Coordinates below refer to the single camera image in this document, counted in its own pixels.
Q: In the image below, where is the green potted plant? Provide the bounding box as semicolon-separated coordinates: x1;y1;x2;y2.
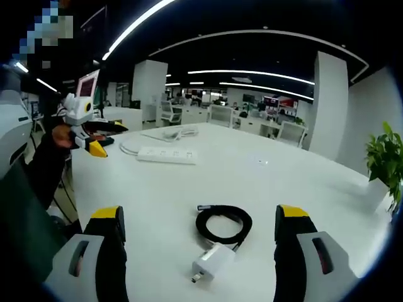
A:
364;121;403;218

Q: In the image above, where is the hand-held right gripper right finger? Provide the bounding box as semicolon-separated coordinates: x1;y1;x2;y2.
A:
273;204;360;302

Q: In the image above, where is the white power strip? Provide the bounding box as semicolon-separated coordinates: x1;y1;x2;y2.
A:
136;146;198;165

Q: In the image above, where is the computer monitor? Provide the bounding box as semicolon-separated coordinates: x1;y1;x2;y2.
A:
76;69;101;99

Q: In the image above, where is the person's dark clothing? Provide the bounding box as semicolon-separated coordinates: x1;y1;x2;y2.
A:
0;157;83;284

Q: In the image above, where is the white power strip cable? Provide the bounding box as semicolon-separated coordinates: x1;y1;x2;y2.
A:
119;124;200;155

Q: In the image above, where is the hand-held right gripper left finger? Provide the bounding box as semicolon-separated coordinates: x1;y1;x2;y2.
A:
43;206;129;302

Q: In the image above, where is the white office chair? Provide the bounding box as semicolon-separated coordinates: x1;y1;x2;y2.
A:
159;99;184;127
207;104;234;128
276;120;309;148

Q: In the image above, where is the black coiled charger cable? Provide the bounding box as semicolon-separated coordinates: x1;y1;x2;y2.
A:
195;204;253;252

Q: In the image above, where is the white charger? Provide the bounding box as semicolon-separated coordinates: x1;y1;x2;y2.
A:
191;244;237;283

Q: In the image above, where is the white desk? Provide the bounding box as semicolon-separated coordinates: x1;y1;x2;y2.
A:
42;121;393;302

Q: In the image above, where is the person's left hand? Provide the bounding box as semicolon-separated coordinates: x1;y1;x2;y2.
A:
51;124;76;148

